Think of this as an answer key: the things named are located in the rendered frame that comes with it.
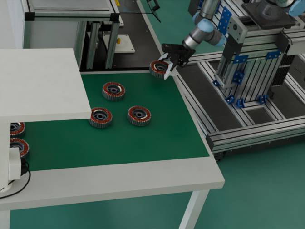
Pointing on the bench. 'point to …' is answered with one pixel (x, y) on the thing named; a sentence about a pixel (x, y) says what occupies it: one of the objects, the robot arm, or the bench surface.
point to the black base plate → (118, 62)
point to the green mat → (118, 128)
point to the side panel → (54, 35)
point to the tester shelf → (70, 10)
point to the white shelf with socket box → (36, 98)
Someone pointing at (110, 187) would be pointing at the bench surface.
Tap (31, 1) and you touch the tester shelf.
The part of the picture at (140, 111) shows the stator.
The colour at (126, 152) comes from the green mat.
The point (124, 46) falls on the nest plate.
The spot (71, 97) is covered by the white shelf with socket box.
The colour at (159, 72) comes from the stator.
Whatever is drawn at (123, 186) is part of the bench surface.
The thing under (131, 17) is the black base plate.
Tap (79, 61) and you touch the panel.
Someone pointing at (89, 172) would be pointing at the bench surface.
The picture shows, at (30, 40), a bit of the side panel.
